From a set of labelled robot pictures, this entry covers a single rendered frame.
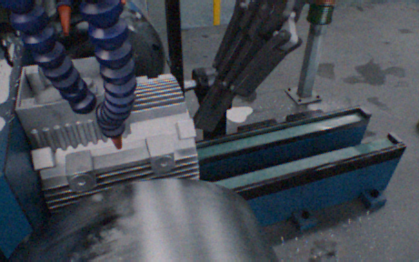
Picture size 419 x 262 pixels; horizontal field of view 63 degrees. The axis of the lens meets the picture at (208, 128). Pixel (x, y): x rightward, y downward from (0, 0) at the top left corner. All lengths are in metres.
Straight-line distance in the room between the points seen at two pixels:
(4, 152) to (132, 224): 0.17
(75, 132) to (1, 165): 0.12
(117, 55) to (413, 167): 0.80
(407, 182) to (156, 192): 0.68
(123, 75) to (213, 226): 0.13
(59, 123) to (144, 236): 0.23
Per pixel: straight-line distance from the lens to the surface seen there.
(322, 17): 0.92
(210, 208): 0.28
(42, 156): 0.45
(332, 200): 0.75
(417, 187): 0.88
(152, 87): 0.50
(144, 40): 0.69
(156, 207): 0.26
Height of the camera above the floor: 1.37
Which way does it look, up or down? 40 degrees down
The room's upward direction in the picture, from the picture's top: straight up
